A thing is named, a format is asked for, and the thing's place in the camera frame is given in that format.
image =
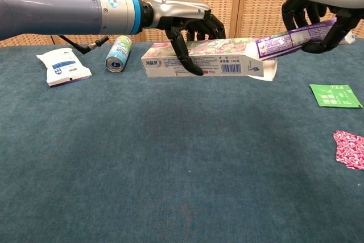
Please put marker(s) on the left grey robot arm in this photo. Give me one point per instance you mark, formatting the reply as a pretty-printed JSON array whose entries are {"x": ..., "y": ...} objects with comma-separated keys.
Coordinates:
[{"x": 57, "y": 9}]

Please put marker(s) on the green tea sachet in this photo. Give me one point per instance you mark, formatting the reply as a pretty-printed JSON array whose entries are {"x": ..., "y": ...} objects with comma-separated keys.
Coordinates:
[{"x": 330, "y": 96}]

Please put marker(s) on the floral toothpaste carton box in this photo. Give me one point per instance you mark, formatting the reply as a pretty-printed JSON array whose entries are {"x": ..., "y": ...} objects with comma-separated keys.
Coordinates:
[{"x": 221, "y": 66}]

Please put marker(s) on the light blue drink can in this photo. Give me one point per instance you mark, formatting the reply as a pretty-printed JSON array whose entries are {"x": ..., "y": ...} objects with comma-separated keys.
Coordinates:
[{"x": 119, "y": 52}]

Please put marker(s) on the pink white patterned packet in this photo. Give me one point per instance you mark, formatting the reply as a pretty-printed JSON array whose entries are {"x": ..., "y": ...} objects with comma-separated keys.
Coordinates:
[{"x": 351, "y": 149}]

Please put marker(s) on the teal table cloth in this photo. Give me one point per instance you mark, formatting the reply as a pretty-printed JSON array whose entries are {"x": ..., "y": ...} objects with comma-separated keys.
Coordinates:
[{"x": 182, "y": 169}]

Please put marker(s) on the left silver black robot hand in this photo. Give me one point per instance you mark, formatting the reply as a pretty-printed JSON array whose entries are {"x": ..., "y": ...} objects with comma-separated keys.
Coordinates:
[{"x": 176, "y": 9}]

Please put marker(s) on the purple white toothpaste tube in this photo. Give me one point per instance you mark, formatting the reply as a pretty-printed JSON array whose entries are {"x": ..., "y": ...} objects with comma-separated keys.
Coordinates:
[{"x": 284, "y": 42}]

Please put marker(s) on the white blue wipes packet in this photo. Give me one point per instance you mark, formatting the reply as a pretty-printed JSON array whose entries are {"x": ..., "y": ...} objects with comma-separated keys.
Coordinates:
[{"x": 62, "y": 66}]

